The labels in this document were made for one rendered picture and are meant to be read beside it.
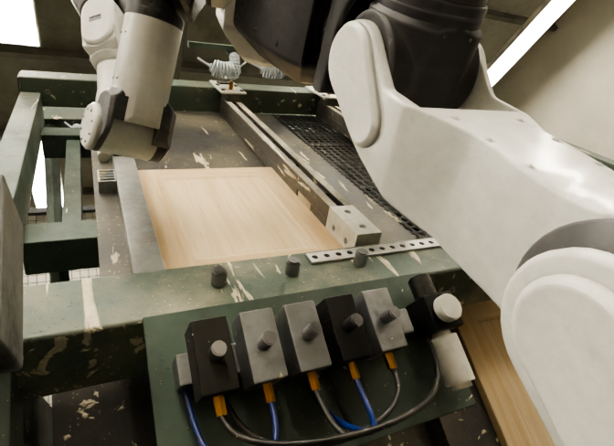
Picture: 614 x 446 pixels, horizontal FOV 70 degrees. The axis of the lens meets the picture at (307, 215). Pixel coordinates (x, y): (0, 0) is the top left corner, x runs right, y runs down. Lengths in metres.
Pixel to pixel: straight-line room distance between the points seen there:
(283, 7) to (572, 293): 0.50
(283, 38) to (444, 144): 0.32
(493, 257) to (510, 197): 0.05
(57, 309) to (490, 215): 0.57
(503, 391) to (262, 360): 0.78
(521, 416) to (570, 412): 0.93
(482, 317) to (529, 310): 0.94
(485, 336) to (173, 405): 0.84
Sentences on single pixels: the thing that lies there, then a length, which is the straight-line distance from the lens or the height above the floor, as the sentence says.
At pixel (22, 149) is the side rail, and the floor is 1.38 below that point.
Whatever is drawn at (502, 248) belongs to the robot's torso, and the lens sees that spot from 0.39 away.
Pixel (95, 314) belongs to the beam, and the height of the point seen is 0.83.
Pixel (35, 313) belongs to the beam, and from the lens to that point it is 0.71.
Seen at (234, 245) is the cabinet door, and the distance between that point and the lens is 0.89.
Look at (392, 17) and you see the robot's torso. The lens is 0.50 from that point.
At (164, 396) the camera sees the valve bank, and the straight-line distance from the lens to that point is 0.65.
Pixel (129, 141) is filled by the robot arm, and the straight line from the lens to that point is 0.79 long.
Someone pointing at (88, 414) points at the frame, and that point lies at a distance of 0.91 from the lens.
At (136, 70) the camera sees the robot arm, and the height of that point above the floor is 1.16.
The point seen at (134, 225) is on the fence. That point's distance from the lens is 0.91.
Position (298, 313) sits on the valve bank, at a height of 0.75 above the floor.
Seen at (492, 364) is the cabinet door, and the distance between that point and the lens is 1.23.
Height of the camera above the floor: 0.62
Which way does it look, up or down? 25 degrees up
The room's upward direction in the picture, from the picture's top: 17 degrees counter-clockwise
